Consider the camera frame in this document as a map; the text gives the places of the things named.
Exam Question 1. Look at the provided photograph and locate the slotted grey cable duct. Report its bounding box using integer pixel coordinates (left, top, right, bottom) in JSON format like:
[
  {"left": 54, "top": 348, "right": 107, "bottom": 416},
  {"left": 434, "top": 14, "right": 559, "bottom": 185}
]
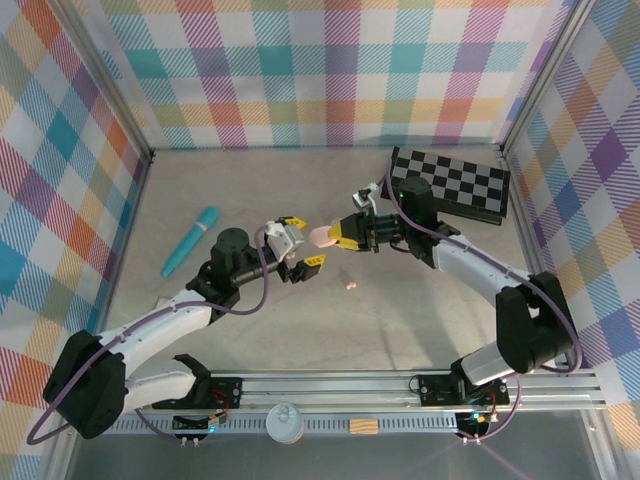
[{"left": 112, "top": 416, "right": 469, "bottom": 435}]

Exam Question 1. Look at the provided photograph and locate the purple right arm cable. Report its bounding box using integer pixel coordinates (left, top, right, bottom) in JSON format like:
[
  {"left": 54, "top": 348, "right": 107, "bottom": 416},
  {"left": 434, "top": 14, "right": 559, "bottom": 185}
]
[{"left": 378, "top": 160, "right": 584, "bottom": 444}]

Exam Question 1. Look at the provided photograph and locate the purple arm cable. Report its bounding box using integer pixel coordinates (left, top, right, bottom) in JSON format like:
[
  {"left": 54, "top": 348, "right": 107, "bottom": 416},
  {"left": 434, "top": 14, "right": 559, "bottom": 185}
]
[
  {"left": 378, "top": 160, "right": 584, "bottom": 444},
  {"left": 27, "top": 224, "right": 276, "bottom": 446}
]

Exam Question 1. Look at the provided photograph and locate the teal cylindrical tube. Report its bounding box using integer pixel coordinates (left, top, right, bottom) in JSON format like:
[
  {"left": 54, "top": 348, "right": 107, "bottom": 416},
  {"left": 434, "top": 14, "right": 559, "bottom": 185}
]
[{"left": 159, "top": 206, "right": 221, "bottom": 279}]

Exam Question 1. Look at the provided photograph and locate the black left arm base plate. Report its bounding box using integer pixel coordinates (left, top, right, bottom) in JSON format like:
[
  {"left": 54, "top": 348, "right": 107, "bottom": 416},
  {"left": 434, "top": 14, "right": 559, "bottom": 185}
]
[{"left": 199, "top": 375, "right": 245, "bottom": 410}]

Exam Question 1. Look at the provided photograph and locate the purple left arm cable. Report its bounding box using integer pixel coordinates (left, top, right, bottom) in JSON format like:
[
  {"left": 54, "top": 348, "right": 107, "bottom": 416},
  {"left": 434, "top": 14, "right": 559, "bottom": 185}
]
[{"left": 27, "top": 224, "right": 276, "bottom": 446}]

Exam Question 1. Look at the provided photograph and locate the pink earbud charging case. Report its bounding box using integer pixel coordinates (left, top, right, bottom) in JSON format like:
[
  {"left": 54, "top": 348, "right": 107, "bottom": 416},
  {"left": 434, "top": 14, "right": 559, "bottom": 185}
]
[{"left": 308, "top": 224, "right": 337, "bottom": 249}]

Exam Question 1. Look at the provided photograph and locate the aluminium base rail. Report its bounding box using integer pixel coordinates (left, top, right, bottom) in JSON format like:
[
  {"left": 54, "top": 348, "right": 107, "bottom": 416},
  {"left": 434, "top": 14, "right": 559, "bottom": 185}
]
[{"left": 119, "top": 369, "right": 607, "bottom": 416}]

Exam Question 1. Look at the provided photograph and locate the black and silver chessboard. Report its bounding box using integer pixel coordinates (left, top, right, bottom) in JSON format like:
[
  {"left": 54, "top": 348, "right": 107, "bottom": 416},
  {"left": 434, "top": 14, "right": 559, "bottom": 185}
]
[{"left": 384, "top": 145, "right": 512, "bottom": 229}]

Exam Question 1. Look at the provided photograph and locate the white tin can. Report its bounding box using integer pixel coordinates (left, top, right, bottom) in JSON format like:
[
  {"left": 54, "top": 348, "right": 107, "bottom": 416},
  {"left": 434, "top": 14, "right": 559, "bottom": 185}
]
[{"left": 265, "top": 402, "right": 305, "bottom": 444}]

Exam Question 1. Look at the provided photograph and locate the aluminium frame post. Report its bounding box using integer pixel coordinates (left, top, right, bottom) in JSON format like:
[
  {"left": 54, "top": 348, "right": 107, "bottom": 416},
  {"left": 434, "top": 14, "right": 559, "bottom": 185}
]
[
  {"left": 47, "top": 0, "right": 156, "bottom": 169},
  {"left": 499, "top": 0, "right": 599, "bottom": 156}
]

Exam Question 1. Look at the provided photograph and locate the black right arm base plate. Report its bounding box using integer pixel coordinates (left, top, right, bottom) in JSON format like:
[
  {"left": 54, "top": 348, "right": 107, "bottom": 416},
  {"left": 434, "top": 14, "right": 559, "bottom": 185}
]
[{"left": 417, "top": 373, "right": 511, "bottom": 407}]

